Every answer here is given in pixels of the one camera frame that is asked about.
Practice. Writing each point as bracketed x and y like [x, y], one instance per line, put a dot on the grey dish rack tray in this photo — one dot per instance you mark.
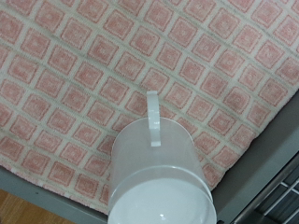
[280, 199]

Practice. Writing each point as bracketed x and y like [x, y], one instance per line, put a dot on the pink checked cloth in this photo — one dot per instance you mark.
[93, 77]

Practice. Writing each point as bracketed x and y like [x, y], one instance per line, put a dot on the white mug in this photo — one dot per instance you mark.
[162, 193]

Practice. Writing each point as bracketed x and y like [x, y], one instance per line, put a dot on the grey plastic crate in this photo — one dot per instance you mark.
[255, 174]

